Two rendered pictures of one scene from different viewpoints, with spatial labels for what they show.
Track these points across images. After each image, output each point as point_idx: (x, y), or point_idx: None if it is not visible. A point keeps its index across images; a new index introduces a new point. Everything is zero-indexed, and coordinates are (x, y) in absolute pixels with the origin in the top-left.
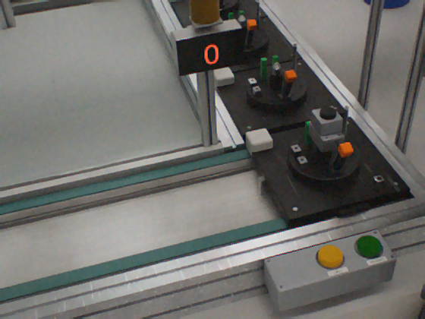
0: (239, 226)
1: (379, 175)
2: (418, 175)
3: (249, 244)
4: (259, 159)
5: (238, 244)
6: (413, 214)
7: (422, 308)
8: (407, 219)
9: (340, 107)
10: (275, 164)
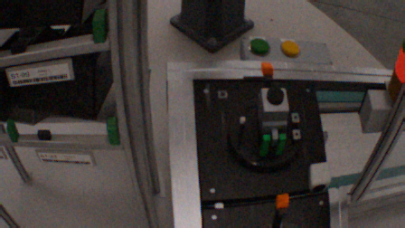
0: (342, 120)
1: (220, 97)
2: (172, 102)
3: (341, 78)
4: (323, 155)
5: (347, 80)
6: (205, 64)
7: (221, 42)
8: (214, 61)
9: (206, 217)
10: (311, 145)
